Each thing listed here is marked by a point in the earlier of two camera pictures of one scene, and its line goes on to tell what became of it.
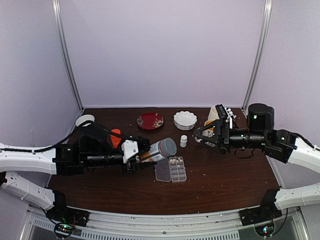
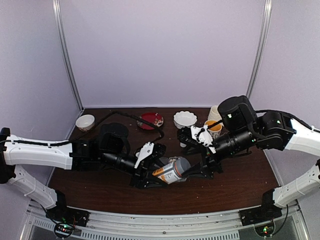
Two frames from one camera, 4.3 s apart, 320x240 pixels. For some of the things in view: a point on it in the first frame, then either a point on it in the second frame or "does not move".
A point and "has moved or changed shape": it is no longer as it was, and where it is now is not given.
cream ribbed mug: [213, 114] does not move
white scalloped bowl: [184, 120] does not move
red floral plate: [149, 121] does not move
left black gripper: [137, 167] to [145, 165]
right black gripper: [221, 128] to [207, 157]
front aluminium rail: [215, 225] does not move
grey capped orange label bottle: [160, 150] has moved or changed shape
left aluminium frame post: [57, 12] does not move
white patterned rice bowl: [85, 120] does not move
